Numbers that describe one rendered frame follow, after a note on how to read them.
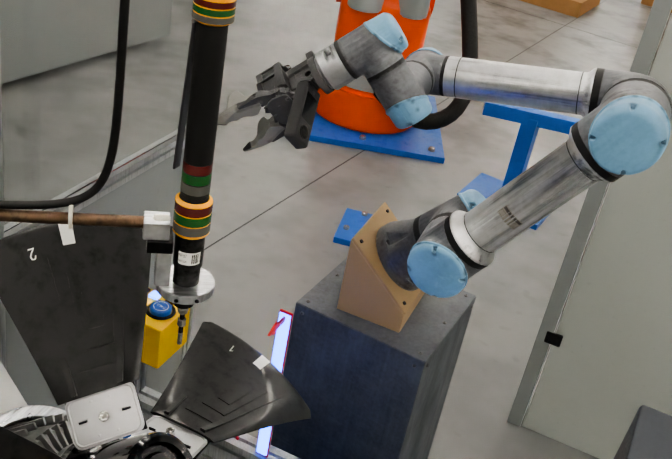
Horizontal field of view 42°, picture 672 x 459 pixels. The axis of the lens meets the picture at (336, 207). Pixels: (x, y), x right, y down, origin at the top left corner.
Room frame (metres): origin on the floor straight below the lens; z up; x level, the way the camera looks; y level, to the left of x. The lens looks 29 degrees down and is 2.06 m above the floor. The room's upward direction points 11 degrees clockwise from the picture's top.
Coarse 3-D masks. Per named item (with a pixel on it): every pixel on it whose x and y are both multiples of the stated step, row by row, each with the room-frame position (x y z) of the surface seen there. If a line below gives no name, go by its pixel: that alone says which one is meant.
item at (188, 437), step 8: (152, 416) 0.91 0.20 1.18; (160, 416) 0.91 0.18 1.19; (152, 424) 0.89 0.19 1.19; (160, 424) 0.89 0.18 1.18; (168, 424) 0.90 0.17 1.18; (176, 424) 0.90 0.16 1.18; (144, 432) 0.87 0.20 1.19; (176, 432) 0.88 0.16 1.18; (184, 432) 0.89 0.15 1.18; (192, 432) 0.89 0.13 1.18; (184, 440) 0.87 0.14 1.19; (192, 440) 0.87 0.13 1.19; (200, 440) 0.88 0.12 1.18; (192, 448) 0.86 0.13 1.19; (200, 448) 0.86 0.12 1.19; (192, 456) 0.84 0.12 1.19
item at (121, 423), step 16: (128, 384) 0.85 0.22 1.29; (80, 400) 0.83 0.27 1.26; (96, 400) 0.83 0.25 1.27; (112, 400) 0.83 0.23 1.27; (128, 400) 0.84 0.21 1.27; (80, 416) 0.81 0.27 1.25; (96, 416) 0.82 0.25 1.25; (112, 416) 0.82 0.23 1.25; (128, 416) 0.82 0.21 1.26; (80, 432) 0.80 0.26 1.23; (96, 432) 0.80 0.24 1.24; (112, 432) 0.81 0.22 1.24; (128, 432) 0.81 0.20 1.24; (80, 448) 0.79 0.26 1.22
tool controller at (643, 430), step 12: (648, 408) 1.04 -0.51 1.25; (636, 420) 1.03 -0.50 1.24; (648, 420) 1.02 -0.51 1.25; (660, 420) 1.03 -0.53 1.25; (636, 432) 1.00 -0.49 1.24; (648, 432) 1.00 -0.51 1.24; (660, 432) 1.01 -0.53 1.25; (624, 444) 1.03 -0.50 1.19; (636, 444) 0.98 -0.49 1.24; (648, 444) 0.98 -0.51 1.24; (660, 444) 0.99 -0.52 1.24; (624, 456) 0.98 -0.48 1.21; (636, 456) 0.96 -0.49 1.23; (648, 456) 0.96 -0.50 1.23; (660, 456) 0.97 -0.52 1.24
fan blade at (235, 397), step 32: (192, 352) 1.05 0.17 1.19; (224, 352) 1.08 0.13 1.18; (256, 352) 1.11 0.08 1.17; (192, 384) 0.99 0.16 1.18; (224, 384) 1.00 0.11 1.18; (256, 384) 1.03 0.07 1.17; (288, 384) 1.08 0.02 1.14; (192, 416) 0.92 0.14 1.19; (224, 416) 0.94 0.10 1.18; (256, 416) 0.97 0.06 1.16; (288, 416) 1.00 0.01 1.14
